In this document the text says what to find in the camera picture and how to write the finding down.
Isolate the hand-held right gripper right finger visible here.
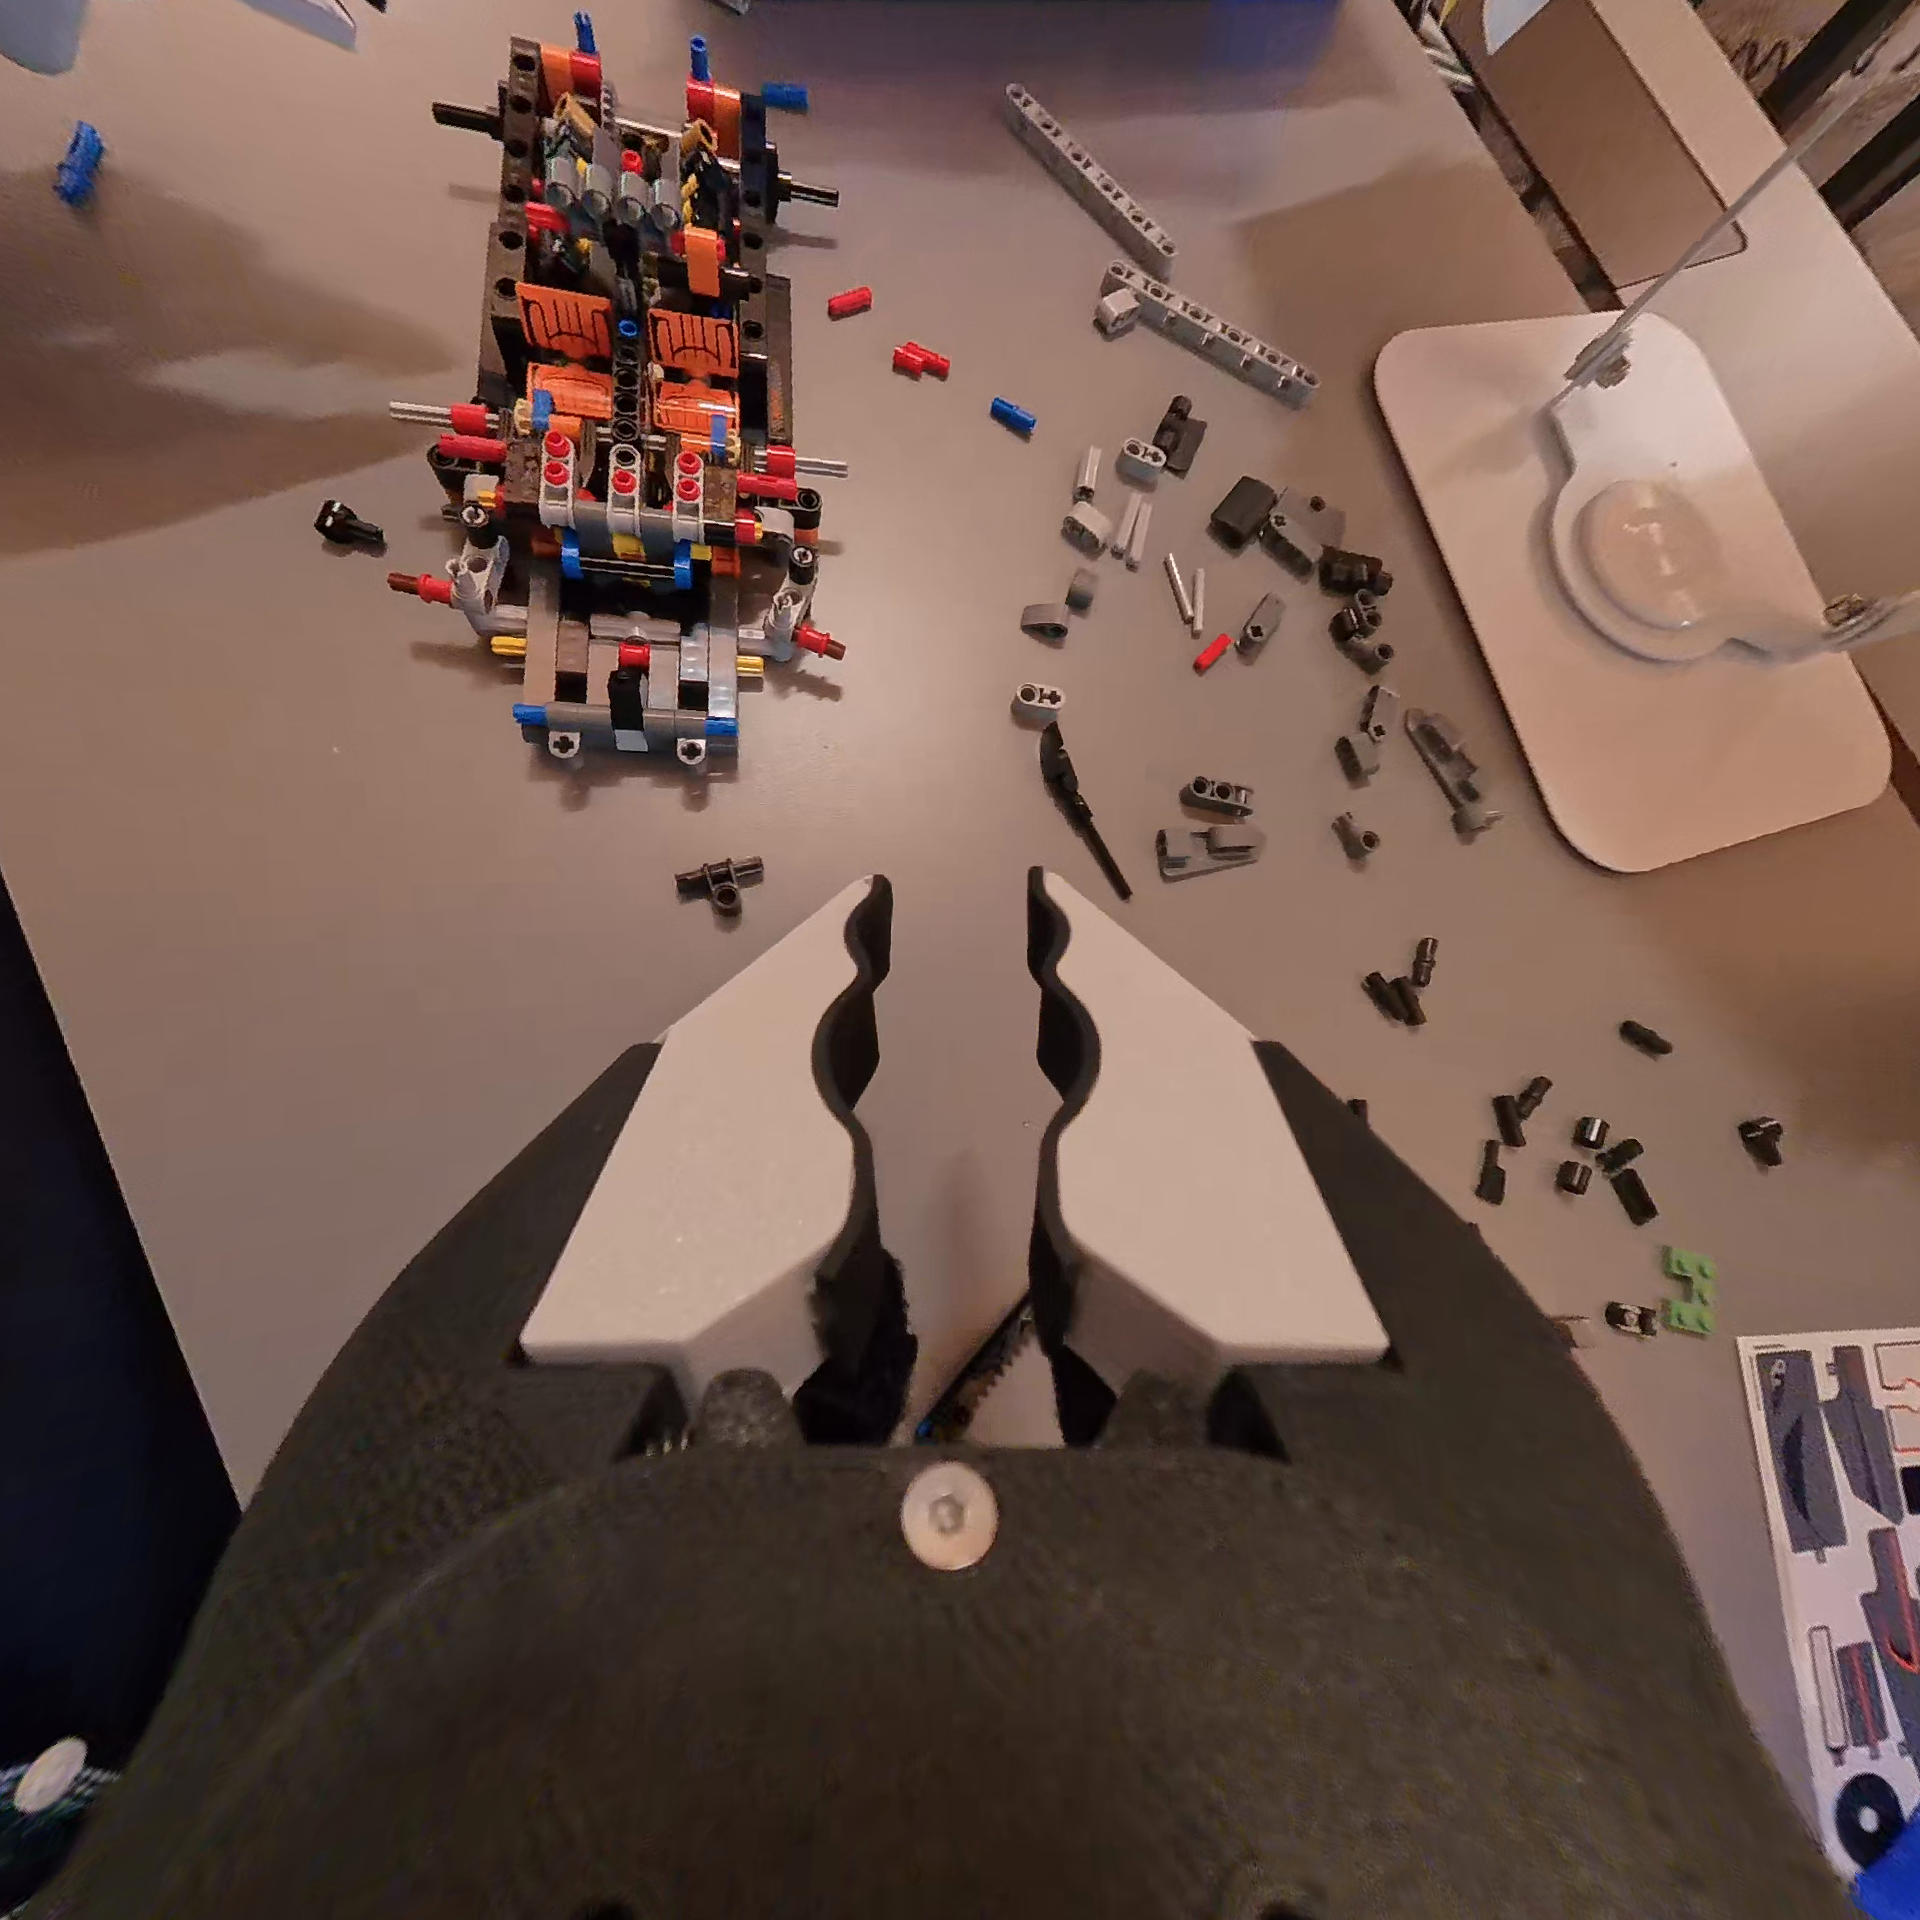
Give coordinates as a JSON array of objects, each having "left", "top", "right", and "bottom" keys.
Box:
[{"left": 1025, "top": 866, "right": 1392, "bottom": 1402}]

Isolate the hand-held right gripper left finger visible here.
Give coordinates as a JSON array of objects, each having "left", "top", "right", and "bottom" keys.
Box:
[{"left": 516, "top": 873, "right": 898, "bottom": 1402}]

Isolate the scatter of black lego pins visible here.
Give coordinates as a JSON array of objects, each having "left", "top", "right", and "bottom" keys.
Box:
[{"left": 1340, "top": 934, "right": 1789, "bottom": 1343}]

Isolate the black lego blade piece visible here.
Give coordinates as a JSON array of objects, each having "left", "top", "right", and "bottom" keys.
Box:
[{"left": 1037, "top": 720, "right": 1136, "bottom": 902}]

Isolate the scatter of grey lego pieces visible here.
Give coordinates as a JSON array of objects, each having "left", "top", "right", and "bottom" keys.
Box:
[{"left": 1020, "top": 393, "right": 1504, "bottom": 876}]

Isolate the lego sticker sheet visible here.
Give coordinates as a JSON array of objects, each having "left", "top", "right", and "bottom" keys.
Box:
[{"left": 1734, "top": 1327, "right": 1920, "bottom": 1882}]

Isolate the multicoloured lego car chassis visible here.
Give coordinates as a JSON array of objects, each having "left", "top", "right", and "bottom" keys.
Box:
[{"left": 386, "top": 10, "right": 849, "bottom": 777}]

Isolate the long light grey lego beam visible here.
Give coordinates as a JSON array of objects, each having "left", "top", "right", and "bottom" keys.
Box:
[{"left": 1004, "top": 84, "right": 1177, "bottom": 280}]

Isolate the white lamp base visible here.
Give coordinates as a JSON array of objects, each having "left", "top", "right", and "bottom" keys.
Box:
[{"left": 1372, "top": 310, "right": 1896, "bottom": 876}]

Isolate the long grey beam with connector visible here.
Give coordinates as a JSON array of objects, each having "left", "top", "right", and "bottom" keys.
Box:
[{"left": 1092, "top": 260, "right": 1324, "bottom": 412}]

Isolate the cardboard box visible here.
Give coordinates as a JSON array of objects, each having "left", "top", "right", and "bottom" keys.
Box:
[{"left": 1469, "top": 0, "right": 1752, "bottom": 297}]

